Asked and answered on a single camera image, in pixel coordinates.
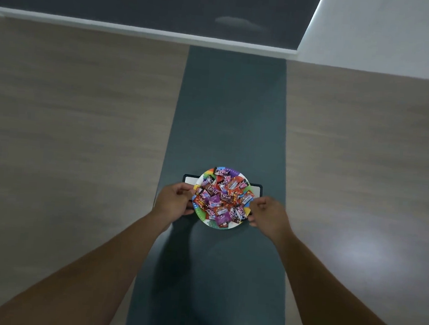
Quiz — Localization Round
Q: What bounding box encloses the dark green floor mat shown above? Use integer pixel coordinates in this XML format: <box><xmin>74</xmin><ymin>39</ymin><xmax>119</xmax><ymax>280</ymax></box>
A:
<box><xmin>124</xmin><ymin>42</ymin><xmax>311</xmax><ymax>325</ymax></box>

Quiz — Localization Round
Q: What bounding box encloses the person's right hand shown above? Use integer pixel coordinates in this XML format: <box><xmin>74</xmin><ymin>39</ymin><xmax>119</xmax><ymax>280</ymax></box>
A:
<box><xmin>245</xmin><ymin>195</ymin><xmax>293</xmax><ymax>243</ymax></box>

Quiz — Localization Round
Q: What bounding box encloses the black-framed white tray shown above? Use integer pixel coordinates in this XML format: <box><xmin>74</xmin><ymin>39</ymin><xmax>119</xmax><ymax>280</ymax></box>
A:
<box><xmin>179</xmin><ymin>173</ymin><xmax>264</xmax><ymax>226</ymax></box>

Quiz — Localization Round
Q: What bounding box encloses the person's right forearm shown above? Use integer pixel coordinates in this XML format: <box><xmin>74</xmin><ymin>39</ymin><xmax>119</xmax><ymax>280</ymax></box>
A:
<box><xmin>265</xmin><ymin>229</ymin><xmax>429</xmax><ymax>325</ymax></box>

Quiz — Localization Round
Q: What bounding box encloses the person's left forearm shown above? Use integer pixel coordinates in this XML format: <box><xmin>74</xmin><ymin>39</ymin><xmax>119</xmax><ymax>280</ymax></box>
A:
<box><xmin>0</xmin><ymin>197</ymin><xmax>175</xmax><ymax>325</ymax></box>

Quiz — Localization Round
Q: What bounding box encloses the person's left hand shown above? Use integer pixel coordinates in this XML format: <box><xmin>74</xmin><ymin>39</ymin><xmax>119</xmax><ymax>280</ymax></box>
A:
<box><xmin>151</xmin><ymin>180</ymin><xmax>198</xmax><ymax>227</ymax></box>

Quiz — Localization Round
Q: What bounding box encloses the colourful paper plate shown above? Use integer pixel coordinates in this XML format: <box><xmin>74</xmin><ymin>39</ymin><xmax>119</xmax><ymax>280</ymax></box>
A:
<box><xmin>189</xmin><ymin>164</ymin><xmax>256</xmax><ymax>232</ymax></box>

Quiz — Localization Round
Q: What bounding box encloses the pile of wrapped candies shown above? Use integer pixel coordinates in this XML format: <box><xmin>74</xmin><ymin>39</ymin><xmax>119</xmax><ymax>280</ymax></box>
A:
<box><xmin>191</xmin><ymin>165</ymin><xmax>257</xmax><ymax>230</ymax></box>

